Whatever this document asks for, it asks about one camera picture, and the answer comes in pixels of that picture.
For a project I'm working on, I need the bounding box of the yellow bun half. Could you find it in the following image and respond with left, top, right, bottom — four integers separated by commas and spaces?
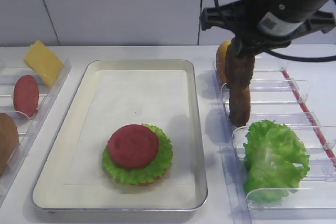
216, 40, 231, 83

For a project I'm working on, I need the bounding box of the green lettuce on burger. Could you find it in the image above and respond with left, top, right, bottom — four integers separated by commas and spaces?
102, 124, 173, 186

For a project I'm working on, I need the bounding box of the clear acrylic left rack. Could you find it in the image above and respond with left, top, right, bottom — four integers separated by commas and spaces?
1, 60, 71, 203

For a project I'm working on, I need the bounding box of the yellow cheese slice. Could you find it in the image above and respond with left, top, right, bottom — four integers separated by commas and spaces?
24, 40, 64, 88

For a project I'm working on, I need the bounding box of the green lettuce leaf in rack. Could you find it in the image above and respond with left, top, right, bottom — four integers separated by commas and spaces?
243, 120, 310, 204

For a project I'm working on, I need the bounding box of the black cable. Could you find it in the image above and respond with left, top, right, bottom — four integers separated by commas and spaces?
214, 0, 336, 63

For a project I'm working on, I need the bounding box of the bottom bun on tray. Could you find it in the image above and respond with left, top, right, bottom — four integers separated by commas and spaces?
103, 167, 169, 186

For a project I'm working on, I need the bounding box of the brown meat patty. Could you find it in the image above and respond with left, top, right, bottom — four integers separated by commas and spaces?
229, 87, 250, 127
225, 37, 255, 90

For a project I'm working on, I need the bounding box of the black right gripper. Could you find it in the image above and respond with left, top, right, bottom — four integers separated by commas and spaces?
200, 0, 335, 59

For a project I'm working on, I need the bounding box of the clear acrylic rack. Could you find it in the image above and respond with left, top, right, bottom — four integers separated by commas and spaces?
213, 62, 335, 223
1, 60, 71, 203

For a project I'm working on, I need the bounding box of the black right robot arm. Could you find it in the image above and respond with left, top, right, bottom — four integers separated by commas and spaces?
200, 0, 335, 62

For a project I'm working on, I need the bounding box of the white metal tray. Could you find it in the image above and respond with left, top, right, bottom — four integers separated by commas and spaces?
32, 60, 207, 211

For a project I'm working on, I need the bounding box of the red tomato slice on burger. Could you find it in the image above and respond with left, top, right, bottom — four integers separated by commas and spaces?
108, 124, 159, 169

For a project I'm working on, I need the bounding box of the clear acrylic right rack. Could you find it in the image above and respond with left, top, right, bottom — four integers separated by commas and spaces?
213, 62, 335, 223

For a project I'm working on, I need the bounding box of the red tomato slice in rack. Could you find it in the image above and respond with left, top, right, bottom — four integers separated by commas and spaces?
13, 75, 39, 117

